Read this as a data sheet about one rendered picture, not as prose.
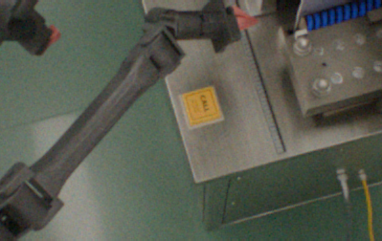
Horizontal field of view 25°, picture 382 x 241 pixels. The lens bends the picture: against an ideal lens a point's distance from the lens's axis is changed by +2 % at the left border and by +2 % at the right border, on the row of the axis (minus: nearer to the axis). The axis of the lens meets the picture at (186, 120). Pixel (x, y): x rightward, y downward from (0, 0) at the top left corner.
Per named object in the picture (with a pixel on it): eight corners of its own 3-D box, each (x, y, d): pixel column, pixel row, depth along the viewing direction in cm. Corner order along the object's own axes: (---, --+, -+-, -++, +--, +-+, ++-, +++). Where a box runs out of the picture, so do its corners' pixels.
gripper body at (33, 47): (18, -4, 174) (-3, -6, 167) (56, 31, 172) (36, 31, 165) (0, 22, 176) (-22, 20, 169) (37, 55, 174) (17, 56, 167)
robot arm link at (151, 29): (169, 76, 166) (145, 44, 162) (140, 68, 176) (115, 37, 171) (209, 33, 170) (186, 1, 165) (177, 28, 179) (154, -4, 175)
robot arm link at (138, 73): (41, 234, 153) (1, 195, 147) (27, 228, 157) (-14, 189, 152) (190, 62, 167) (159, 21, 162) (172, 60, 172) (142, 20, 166)
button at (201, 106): (181, 98, 191) (181, 94, 189) (212, 89, 191) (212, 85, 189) (190, 126, 189) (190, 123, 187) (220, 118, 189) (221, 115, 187)
